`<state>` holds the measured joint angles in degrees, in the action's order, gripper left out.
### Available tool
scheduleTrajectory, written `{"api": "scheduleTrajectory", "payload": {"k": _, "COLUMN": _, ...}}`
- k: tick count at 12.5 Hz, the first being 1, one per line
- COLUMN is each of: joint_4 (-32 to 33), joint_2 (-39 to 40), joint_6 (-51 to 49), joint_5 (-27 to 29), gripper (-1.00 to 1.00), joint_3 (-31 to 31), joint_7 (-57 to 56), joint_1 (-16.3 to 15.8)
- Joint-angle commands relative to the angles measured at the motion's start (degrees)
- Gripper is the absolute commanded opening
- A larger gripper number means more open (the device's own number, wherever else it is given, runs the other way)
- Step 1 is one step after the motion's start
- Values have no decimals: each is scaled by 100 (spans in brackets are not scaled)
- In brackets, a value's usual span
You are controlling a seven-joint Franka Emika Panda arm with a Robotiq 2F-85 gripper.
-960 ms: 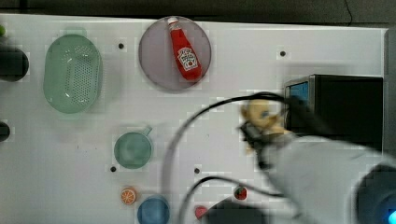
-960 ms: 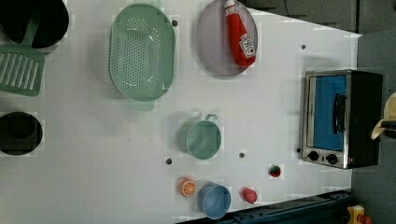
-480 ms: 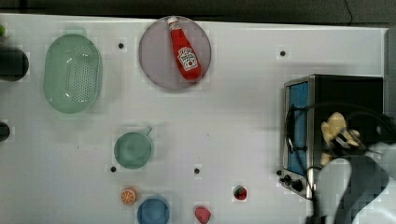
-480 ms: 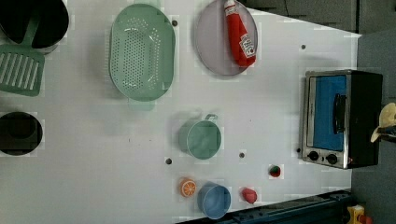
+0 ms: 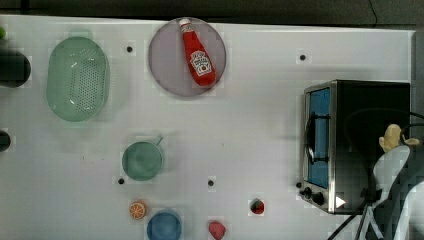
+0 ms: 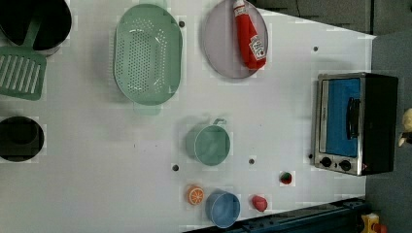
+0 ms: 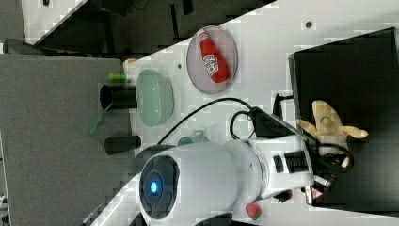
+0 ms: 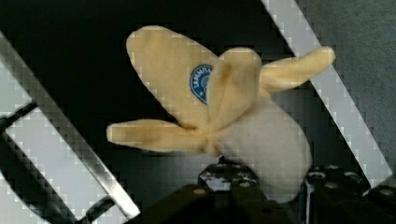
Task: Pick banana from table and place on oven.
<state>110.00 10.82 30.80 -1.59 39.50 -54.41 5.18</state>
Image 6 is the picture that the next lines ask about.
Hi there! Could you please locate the red strawberry toy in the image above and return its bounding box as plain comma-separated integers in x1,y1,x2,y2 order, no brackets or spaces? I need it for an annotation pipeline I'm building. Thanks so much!
280,172,292,184

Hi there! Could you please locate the grey round plate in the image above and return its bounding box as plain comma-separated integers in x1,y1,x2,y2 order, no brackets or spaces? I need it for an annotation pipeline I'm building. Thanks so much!
202,0,268,79

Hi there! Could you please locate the yellow red emergency button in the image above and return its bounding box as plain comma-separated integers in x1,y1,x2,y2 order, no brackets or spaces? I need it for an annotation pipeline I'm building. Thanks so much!
361,214,388,233

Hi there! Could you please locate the green perforated colander basket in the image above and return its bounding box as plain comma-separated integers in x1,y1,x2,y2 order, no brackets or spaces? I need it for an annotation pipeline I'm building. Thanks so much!
113,3,183,116

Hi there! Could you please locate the green mug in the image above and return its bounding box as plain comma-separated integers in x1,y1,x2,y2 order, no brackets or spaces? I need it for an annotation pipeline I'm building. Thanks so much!
186,118,231,166

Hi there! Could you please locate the black cylinder utensil holder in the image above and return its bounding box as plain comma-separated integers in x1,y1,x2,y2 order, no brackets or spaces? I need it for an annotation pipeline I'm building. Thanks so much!
0,0,73,56

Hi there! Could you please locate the blue cup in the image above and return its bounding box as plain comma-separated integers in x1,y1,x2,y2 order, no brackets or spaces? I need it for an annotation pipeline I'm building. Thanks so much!
205,189,240,228

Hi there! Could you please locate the green spatula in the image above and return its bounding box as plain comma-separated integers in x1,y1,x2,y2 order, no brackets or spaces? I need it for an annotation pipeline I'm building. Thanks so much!
0,17,47,101

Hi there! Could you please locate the black toaster oven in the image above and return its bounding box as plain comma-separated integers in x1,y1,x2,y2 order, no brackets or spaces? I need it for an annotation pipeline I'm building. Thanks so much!
314,73,398,177

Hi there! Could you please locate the orange slice toy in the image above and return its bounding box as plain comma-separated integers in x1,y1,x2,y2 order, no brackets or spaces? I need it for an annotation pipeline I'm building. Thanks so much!
187,185,204,206

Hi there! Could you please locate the red ketchup bottle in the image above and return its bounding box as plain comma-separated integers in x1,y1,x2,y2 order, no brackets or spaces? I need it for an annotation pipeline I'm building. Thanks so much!
233,0,266,70

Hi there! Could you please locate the yellow peeled toy banana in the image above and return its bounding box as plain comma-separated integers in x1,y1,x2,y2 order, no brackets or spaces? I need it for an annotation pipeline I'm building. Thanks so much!
398,109,412,147

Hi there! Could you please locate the dark blue rail frame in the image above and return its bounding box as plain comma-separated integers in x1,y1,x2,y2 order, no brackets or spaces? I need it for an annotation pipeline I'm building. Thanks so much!
185,198,371,233

